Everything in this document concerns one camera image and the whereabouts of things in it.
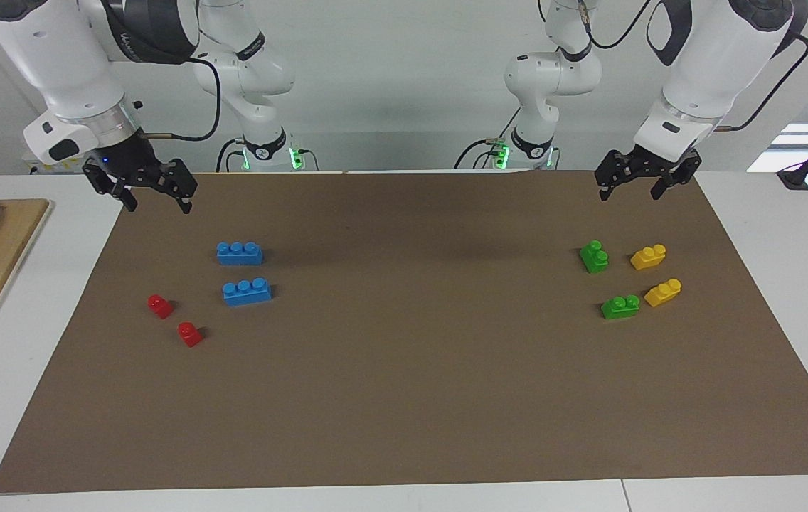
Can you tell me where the black left arm gripper cable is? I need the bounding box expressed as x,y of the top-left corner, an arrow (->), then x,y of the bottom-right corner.
578,0 -> 808,133

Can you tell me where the brown paper table mat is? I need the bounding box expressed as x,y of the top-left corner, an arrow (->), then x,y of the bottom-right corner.
0,169 -> 808,494

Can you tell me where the black arm gripper cable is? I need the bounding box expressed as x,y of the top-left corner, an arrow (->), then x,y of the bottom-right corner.
139,57 -> 223,142
578,0 -> 808,133

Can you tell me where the black left arm base cable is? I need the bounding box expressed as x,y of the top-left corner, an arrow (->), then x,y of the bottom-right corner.
454,105 -> 522,170

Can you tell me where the black arm base cable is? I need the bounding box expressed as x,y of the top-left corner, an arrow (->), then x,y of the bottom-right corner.
454,105 -> 522,170
216,137 -> 245,173

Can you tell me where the blue three-stud toy brick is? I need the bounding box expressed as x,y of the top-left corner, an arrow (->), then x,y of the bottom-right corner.
222,278 -> 273,308
216,242 -> 264,267

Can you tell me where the black right arm base cable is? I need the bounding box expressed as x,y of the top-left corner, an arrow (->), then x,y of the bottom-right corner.
216,137 -> 245,173

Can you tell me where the yellow two-stud toy brick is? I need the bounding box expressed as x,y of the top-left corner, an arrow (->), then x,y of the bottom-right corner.
644,278 -> 683,309
630,244 -> 667,272

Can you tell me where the green two-stud toy brick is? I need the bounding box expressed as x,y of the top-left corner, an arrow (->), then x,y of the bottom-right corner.
601,294 -> 641,320
579,240 -> 610,274

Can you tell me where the black right arm gripper cable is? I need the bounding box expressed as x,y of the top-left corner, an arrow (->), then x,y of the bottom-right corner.
139,57 -> 223,142

